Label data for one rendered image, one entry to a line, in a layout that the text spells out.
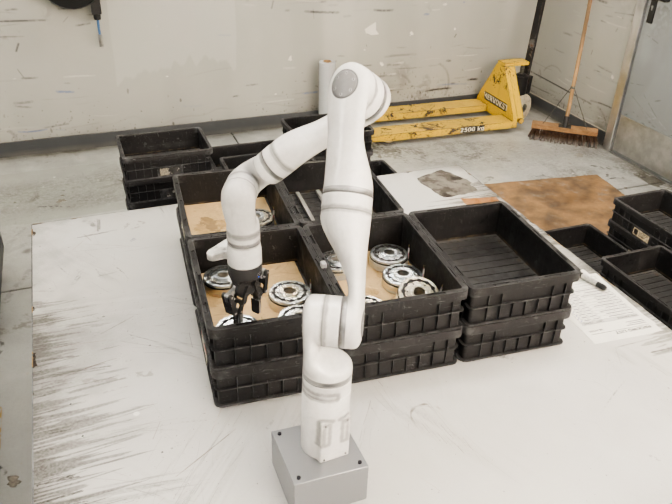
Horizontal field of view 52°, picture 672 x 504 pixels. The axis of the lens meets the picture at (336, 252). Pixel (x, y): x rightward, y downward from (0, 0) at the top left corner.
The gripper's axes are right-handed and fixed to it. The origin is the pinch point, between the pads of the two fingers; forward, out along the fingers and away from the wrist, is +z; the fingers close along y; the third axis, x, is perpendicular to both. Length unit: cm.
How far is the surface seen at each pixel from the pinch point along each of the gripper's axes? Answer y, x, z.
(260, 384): -6.7, -8.6, 11.9
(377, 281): 35.2, -13.9, 5.1
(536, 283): 44, -51, -4
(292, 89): 291, 203, 65
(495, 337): 38, -46, 11
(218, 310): 2.0, 10.9, 5.0
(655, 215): 216, -57, 52
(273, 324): -4.4, -10.9, -4.4
